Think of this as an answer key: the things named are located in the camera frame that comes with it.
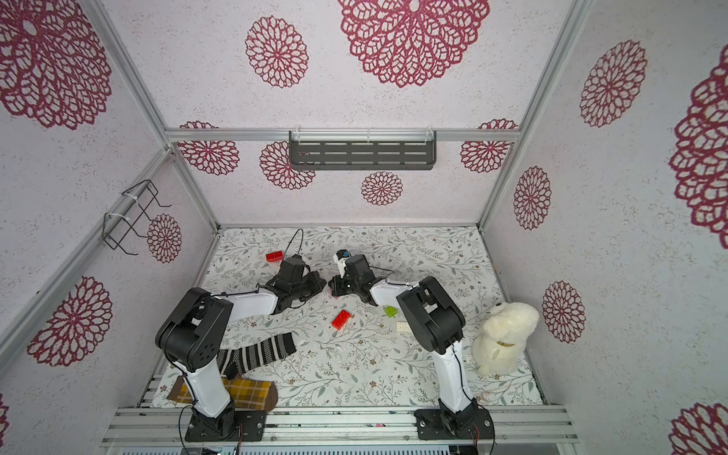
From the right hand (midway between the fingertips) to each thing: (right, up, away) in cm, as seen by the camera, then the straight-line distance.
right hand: (327, 280), depth 97 cm
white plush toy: (+49, -17, -20) cm, 56 cm away
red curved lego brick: (-22, +8, +13) cm, 26 cm away
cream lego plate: (+25, -14, -7) cm, 30 cm away
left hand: (0, 0, 0) cm, 1 cm away
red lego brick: (+5, -12, -5) cm, 15 cm away
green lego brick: (+22, -11, -3) cm, 24 cm away
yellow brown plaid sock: (-17, -30, -19) cm, 40 cm away
